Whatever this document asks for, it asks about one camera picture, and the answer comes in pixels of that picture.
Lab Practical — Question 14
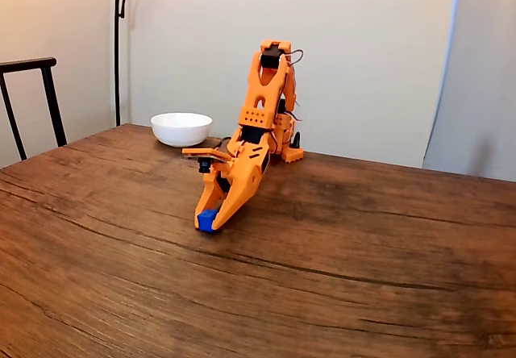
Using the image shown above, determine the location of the blue cube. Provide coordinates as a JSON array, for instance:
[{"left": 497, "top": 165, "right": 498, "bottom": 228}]
[{"left": 197, "top": 209, "right": 218, "bottom": 234}]

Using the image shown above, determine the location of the white bowl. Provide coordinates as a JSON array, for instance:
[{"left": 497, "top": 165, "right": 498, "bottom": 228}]
[{"left": 150, "top": 111, "right": 214, "bottom": 148}]

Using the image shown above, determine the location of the black floor lamp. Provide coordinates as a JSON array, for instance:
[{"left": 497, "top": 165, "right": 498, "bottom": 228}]
[{"left": 114, "top": 0, "right": 178, "bottom": 127}]

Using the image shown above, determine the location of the black chair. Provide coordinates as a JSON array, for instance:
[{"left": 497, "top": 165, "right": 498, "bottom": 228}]
[{"left": 0, "top": 56, "right": 69, "bottom": 161}]

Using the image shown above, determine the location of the pale curtain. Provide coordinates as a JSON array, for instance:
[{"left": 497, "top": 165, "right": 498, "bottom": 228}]
[{"left": 421, "top": 0, "right": 516, "bottom": 184}]

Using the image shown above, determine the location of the orange gripper camera mount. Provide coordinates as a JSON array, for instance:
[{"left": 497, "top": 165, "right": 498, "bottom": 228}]
[{"left": 181, "top": 146, "right": 237, "bottom": 175}]

